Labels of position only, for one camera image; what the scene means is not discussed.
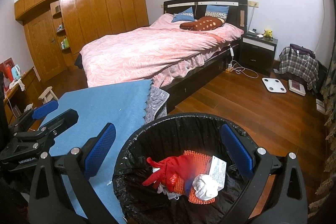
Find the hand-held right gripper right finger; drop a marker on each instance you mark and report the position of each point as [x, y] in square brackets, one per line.
[237, 148]

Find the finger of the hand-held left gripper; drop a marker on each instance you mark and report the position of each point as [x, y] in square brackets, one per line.
[44, 109]
[65, 119]

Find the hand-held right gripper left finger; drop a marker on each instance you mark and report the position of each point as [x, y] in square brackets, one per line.
[101, 148]

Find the white printed paper box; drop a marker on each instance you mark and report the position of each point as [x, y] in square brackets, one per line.
[218, 171]

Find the waste bin with black bag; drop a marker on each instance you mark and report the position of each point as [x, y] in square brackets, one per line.
[147, 140]

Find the white tissue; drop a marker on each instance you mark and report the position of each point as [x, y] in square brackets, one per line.
[204, 186]

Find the blue plastic wrapper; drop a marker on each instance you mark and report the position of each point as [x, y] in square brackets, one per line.
[187, 184]

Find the grey face mask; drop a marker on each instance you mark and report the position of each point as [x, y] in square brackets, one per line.
[170, 195]

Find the white crumpled rag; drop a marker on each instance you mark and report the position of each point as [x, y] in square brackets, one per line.
[29, 107]

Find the small wooden stool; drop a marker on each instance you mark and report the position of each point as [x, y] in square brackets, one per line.
[48, 94]

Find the wooden sideboard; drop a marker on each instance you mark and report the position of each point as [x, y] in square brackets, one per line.
[23, 92]

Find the white cloth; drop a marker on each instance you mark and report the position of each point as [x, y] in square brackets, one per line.
[17, 84]

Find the blue table cloth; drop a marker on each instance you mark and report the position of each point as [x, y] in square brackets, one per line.
[105, 103]

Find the light blue kettle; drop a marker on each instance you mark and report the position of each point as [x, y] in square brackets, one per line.
[15, 71]

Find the red gift box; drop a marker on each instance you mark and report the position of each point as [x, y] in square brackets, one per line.
[5, 66]

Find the wooden door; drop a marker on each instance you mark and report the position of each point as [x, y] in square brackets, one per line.
[42, 43]

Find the white bathroom scale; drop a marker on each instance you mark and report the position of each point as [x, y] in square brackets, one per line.
[274, 85]

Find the grey quilted cloth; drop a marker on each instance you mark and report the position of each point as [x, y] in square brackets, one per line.
[157, 100]

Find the dark wooden bed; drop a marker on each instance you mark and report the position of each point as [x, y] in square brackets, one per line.
[204, 77]

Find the floor power strip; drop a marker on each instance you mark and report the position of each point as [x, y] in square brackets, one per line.
[229, 67]

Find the white scale with red centre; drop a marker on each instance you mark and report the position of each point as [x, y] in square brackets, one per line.
[296, 87]

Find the patterned curtain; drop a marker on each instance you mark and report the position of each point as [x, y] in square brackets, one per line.
[328, 134]

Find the dark nightstand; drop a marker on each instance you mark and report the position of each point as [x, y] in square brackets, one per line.
[257, 56]

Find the white hanging controller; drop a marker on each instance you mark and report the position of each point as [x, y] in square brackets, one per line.
[231, 51]

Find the plaid cloth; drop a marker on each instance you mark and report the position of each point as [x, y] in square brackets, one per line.
[296, 66]

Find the pink quilt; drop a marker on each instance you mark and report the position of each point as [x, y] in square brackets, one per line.
[147, 53]

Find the dark purple cloth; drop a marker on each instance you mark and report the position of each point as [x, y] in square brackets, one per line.
[302, 49]

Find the yellow plush toy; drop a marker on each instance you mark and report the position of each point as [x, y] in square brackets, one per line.
[267, 33]

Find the wooden wardrobe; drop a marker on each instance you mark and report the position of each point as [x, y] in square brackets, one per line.
[105, 3]

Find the brown dotted pillow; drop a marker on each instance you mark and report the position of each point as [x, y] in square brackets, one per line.
[202, 24]

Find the blue pillow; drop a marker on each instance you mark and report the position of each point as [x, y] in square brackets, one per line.
[216, 11]
[182, 15]

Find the white low wall socket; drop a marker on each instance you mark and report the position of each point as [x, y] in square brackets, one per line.
[320, 106]

